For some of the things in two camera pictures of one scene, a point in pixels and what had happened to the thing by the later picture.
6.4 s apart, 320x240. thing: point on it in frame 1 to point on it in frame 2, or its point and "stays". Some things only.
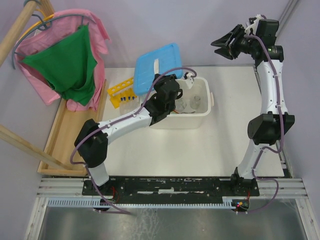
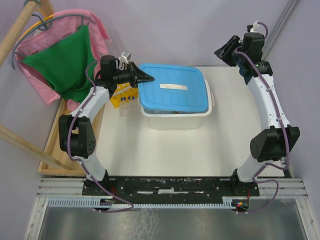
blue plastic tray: [168, 56] to [175, 88]
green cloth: [67, 64] stays
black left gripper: [161, 80] to [138, 76]
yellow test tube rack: [122, 92] stays
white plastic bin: [192, 110] stays
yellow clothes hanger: [44, 18] stays
